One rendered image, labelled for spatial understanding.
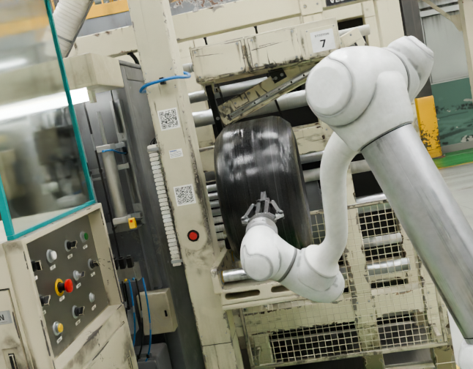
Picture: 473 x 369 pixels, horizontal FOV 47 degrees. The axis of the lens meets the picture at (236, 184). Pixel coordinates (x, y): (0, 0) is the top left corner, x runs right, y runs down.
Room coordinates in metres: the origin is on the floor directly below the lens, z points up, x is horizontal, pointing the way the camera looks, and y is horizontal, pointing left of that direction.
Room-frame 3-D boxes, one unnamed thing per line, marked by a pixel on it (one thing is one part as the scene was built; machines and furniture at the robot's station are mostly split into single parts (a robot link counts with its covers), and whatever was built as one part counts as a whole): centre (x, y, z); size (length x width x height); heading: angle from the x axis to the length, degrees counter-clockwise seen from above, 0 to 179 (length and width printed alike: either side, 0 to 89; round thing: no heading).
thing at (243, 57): (2.38, -0.24, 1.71); 0.61 x 0.25 x 0.15; 81
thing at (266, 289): (1.97, -0.04, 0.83); 0.36 x 0.09 x 0.06; 81
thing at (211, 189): (2.52, 0.09, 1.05); 0.20 x 0.15 x 0.30; 81
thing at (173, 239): (2.11, 0.28, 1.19); 0.05 x 0.04 x 0.48; 171
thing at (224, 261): (2.13, 0.11, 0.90); 0.40 x 0.03 x 0.10; 171
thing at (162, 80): (2.13, 0.19, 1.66); 0.19 x 0.19 x 0.06; 81
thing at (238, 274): (1.97, -0.05, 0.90); 0.35 x 0.05 x 0.05; 81
